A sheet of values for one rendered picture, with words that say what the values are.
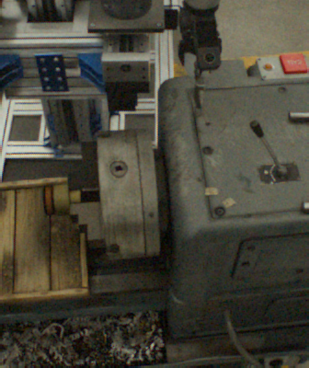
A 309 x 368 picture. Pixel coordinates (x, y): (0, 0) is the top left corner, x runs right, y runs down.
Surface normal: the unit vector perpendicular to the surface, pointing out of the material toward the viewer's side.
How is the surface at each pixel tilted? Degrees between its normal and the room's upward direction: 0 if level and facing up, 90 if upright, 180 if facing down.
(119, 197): 34
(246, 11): 0
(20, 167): 0
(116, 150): 9
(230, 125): 0
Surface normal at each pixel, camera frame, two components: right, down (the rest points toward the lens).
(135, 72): 0.00, 0.83
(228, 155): 0.00, -0.56
